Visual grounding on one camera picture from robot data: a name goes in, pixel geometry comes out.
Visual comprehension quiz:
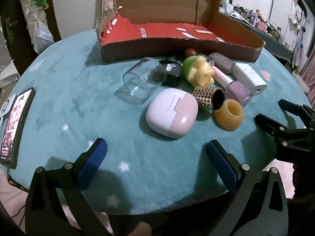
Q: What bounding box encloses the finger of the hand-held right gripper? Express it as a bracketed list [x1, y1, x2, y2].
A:
[255, 114, 315, 153]
[278, 99, 315, 129]

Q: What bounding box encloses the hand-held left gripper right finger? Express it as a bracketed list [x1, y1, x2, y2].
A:
[206, 139, 289, 236]

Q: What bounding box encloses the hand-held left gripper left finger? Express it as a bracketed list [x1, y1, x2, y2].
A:
[25, 138, 114, 236]

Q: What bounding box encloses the amber round jar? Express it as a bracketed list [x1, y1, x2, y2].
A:
[214, 99, 245, 131]

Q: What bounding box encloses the gold studded cylinder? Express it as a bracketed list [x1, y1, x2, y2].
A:
[192, 86, 225, 111]

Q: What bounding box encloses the pink earbuds case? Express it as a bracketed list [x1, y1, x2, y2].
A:
[146, 88, 198, 138]

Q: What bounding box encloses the lilac nail polish bottle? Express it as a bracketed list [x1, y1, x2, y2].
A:
[212, 65, 253, 107]

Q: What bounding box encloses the white charger plug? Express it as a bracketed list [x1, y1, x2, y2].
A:
[232, 63, 267, 96]

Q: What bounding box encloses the clear glass cup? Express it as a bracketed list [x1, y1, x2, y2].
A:
[116, 57, 167, 104]

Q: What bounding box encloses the green and yellow toy figure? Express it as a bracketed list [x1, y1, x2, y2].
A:
[182, 55, 215, 86]

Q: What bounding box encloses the grey earbuds case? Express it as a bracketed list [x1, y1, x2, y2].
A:
[209, 52, 235, 75]

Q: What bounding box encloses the black nail polish bottle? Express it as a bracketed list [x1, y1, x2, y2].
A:
[158, 55, 183, 87]

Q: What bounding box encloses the glass bottle with brown cap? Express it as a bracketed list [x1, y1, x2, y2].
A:
[184, 48, 215, 65]

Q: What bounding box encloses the cardboard box with red lining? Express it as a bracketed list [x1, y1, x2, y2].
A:
[95, 0, 266, 63]

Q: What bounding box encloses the pink curtain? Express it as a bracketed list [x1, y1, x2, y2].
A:
[293, 42, 315, 94]

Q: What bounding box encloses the cluttered dark table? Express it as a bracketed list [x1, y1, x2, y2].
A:
[218, 0, 299, 59]

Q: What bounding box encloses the black smartphone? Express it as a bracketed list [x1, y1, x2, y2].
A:
[0, 87, 36, 170]

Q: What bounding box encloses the metal rack with hanging items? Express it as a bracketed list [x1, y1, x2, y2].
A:
[269, 0, 309, 57]

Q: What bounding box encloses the clear plastic bag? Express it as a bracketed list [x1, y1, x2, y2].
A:
[32, 18, 53, 53]

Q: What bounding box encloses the dark brown door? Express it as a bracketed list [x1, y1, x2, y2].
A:
[0, 0, 62, 64]

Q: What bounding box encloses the white round phone mount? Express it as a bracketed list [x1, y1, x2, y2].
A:
[0, 95, 16, 118]

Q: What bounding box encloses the floral hanging strap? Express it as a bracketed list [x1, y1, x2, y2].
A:
[19, 0, 51, 45]

